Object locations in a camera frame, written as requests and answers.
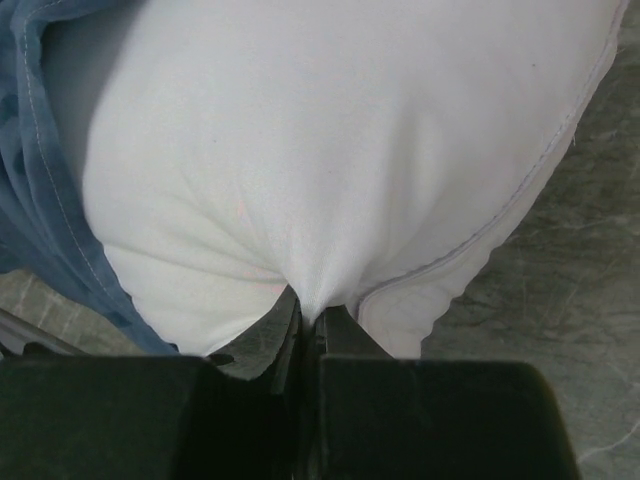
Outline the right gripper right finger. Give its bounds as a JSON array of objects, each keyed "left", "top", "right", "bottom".
[{"left": 315, "top": 307, "right": 580, "bottom": 479}]

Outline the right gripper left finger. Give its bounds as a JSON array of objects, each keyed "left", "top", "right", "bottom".
[{"left": 1, "top": 289, "right": 301, "bottom": 479}]

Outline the blue cartoon pillowcase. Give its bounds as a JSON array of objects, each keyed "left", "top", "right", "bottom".
[{"left": 1, "top": 1, "right": 178, "bottom": 355}]

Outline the white pillow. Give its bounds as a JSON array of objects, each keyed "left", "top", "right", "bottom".
[{"left": 82, "top": 0, "right": 631, "bottom": 361}]

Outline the aluminium mounting rail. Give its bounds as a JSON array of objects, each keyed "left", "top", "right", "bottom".
[{"left": 0, "top": 310, "right": 84, "bottom": 358}]

